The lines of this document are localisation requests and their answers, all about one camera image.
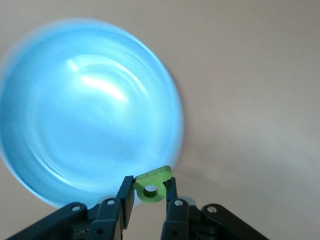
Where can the brown table mat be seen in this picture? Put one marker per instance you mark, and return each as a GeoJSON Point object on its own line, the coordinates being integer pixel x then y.
{"type": "Point", "coordinates": [250, 100]}

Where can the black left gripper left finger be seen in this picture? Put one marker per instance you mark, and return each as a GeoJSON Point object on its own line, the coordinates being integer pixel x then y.
{"type": "Point", "coordinates": [107, 220]}

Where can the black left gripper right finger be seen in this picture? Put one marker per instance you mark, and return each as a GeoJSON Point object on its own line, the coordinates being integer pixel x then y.
{"type": "Point", "coordinates": [180, 220]}

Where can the blue plate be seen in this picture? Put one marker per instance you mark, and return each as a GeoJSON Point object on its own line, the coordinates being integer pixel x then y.
{"type": "Point", "coordinates": [87, 112]}

